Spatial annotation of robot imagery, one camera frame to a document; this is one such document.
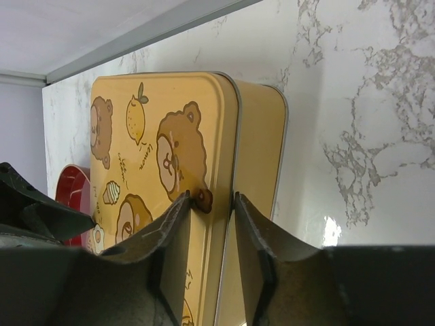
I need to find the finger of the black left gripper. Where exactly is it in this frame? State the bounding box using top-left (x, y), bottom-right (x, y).
top-left (1, 162), bottom-right (95, 242)

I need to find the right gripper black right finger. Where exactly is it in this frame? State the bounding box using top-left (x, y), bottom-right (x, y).
top-left (234, 193), bottom-right (434, 325)

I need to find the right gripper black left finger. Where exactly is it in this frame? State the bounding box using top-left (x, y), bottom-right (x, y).
top-left (1, 192), bottom-right (191, 325)

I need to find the silver tin lid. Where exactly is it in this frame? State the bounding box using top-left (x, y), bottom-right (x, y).
top-left (87, 72), bottom-right (239, 325)

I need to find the gold chocolate tin box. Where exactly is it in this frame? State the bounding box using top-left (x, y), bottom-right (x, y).
top-left (215, 80), bottom-right (288, 325)

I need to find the red round tray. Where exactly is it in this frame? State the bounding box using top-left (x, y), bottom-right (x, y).
top-left (55, 164), bottom-right (94, 253)

